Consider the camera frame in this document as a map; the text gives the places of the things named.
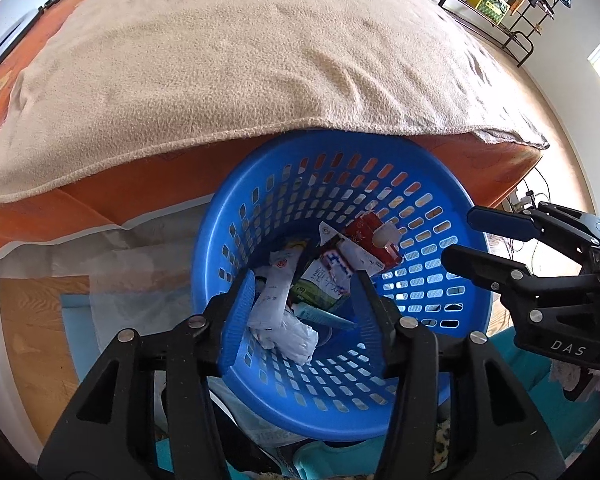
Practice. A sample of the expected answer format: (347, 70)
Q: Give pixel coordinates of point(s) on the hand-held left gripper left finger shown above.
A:
(237, 320)

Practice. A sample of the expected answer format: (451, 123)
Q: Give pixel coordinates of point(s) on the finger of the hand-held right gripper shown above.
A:
(480, 262)
(500, 221)

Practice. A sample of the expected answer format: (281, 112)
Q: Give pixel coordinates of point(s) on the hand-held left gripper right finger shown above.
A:
(375, 320)

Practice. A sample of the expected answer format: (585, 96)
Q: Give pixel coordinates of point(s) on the green milk carton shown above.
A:
(320, 290)

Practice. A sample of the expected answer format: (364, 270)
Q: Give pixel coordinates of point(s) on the blue plastic basket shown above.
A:
(330, 400)

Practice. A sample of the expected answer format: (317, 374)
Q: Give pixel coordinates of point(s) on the white packet with red circle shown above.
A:
(275, 285)

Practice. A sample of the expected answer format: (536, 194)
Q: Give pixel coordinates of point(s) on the red and white carton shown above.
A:
(367, 240)

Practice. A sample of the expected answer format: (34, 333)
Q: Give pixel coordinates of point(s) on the teal cloth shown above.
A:
(530, 410)

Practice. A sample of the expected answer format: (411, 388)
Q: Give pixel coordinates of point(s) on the white printed plastic bag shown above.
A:
(260, 422)

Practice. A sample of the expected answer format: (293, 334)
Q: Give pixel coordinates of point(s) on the translucent plastic sheet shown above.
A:
(140, 270)

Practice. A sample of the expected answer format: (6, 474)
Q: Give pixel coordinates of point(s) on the orange floral bedsheet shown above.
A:
(130, 195)

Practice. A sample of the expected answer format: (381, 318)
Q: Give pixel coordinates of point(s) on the black drying rack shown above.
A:
(520, 35)

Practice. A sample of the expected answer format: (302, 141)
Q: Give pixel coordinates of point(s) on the yellow plastic crate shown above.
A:
(490, 2)

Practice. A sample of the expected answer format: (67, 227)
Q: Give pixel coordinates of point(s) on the beige fleece blanket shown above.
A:
(230, 60)

